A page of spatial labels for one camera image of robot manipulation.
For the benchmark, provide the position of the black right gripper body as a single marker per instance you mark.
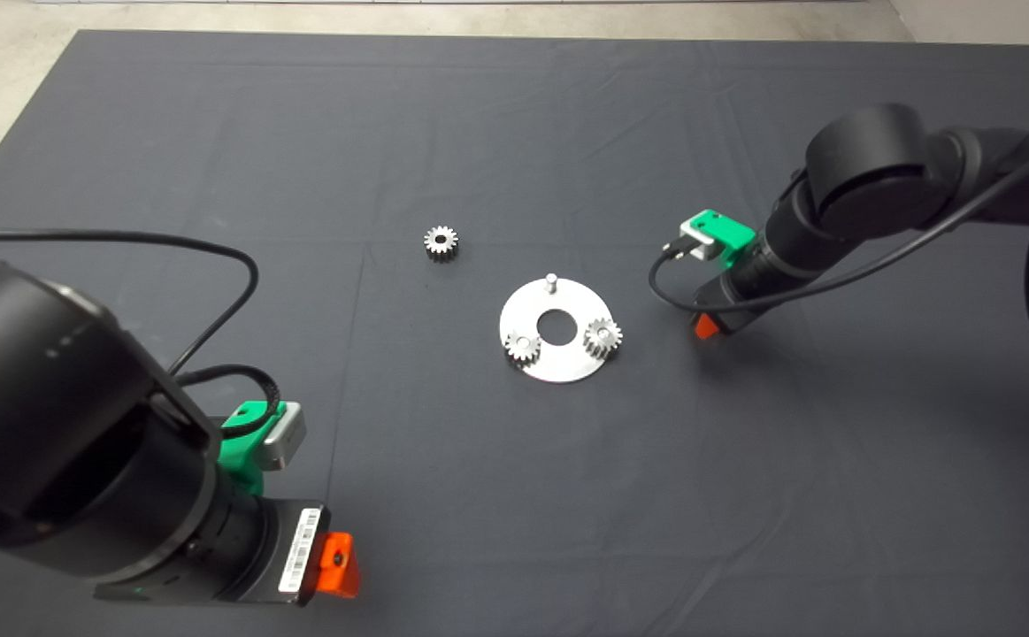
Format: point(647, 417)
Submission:
point(735, 305)

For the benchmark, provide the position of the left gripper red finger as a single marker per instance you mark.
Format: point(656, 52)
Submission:
point(335, 575)

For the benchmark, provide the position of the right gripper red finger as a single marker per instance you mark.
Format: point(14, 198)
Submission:
point(705, 327)

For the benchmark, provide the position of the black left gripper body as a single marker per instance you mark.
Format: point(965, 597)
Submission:
point(293, 553)

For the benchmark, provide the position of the small steel gear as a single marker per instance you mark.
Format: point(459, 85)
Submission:
point(521, 347)
point(602, 338)
point(448, 248)

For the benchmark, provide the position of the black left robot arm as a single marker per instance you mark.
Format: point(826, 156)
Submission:
point(36, 398)

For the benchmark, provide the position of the dark grey table cloth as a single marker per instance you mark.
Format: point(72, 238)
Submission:
point(479, 531)

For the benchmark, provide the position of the round metal plate with hole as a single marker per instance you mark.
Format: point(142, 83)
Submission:
point(558, 363)

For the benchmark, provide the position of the green right camera mount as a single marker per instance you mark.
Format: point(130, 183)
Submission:
point(726, 234)

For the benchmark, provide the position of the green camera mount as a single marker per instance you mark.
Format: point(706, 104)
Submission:
point(726, 234)
point(244, 451)

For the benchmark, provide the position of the silver right camera box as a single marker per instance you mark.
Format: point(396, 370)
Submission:
point(697, 243)

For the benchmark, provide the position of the silver camera box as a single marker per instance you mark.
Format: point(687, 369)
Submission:
point(697, 243)
point(282, 438)

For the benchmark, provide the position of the green left camera mount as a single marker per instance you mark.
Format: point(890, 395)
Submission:
point(244, 451)

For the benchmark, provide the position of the silver left camera box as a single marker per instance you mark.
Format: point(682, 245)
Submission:
point(282, 438)

